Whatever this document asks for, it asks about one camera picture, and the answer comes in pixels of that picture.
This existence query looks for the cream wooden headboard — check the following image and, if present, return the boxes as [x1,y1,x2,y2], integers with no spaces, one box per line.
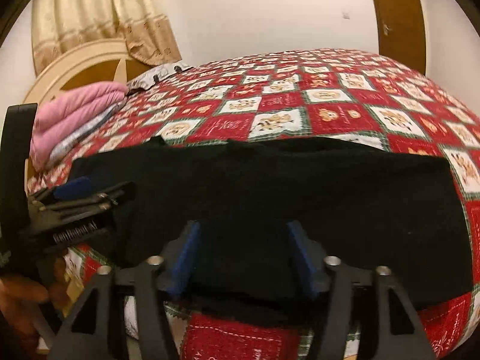
[24,40,151,178]

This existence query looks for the silver door handle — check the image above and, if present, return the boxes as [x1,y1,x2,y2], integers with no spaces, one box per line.
[382,24,391,37]

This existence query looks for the grey patterned pillow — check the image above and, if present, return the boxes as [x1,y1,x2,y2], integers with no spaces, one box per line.
[127,60,192,94]

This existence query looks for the beige patterned curtain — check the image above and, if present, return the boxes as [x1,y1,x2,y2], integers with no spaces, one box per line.
[32,0,182,74]

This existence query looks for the red patchwork bear bedspread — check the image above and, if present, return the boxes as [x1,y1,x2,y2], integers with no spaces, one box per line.
[26,47,480,360]

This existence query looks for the pink folded blanket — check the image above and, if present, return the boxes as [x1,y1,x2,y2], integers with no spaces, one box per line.
[30,81,128,172]

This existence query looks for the person's left hand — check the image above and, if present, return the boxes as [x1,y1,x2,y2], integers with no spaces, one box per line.
[1,257,70,336]

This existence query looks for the black pants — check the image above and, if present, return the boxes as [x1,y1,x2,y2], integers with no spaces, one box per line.
[69,138,473,324]

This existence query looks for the grey patterned folded quilt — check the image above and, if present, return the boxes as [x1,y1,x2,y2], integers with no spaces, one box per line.
[44,100,126,170]

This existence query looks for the brown wooden door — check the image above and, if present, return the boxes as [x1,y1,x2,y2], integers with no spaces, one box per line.
[373,0,426,74]

